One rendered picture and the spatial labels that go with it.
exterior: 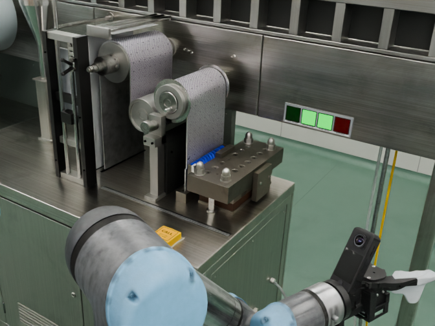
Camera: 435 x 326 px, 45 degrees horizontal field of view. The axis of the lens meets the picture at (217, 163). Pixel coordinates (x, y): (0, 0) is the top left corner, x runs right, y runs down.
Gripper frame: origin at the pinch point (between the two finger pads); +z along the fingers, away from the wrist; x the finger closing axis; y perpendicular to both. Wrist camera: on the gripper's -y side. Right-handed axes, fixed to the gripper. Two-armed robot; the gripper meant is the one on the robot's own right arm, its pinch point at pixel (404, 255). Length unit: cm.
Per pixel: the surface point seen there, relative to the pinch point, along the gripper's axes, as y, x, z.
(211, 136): 1, -97, 22
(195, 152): 5, -94, 13
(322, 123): -4, -70, 50
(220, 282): 39, -66, 2
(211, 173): 9, -84, 12
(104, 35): -36, -114, -8
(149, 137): -3, -97, -3
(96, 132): 1, -130, -8
